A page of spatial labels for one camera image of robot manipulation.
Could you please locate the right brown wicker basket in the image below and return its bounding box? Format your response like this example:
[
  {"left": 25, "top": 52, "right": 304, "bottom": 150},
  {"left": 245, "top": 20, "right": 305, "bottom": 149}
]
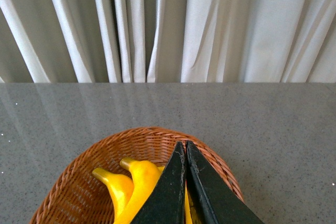
[{"left": 30, "top": 126, "right": 243, "bottom": 223}]

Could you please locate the yellow banana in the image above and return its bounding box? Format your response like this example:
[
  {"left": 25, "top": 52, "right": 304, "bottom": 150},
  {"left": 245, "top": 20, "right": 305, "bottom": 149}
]
[
  {"left": 92, "top": 168, "right": 134, "bottom": 220},
  {"left": 114, "top": 157, "right": 161, "bottom": 223},
  {"left": 184, "top": 183, "right": 202, "bottom": 224}
]

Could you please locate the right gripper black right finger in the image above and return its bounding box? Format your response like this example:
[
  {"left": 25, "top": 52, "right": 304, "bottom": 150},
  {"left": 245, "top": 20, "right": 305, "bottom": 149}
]
[{"left": 186, "top": 141, "right": 262, "bottom": 223}]

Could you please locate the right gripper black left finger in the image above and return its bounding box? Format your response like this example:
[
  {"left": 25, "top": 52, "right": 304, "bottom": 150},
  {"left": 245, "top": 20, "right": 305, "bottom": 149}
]
[{"left": 131, "top": 142, "right": 186, "bottom": 223}]

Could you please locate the white pleated curtain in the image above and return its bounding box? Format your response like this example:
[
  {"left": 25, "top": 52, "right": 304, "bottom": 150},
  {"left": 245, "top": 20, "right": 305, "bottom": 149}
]
[{"left": 1, "top": 0, "right": 335, "bottom": 83}]

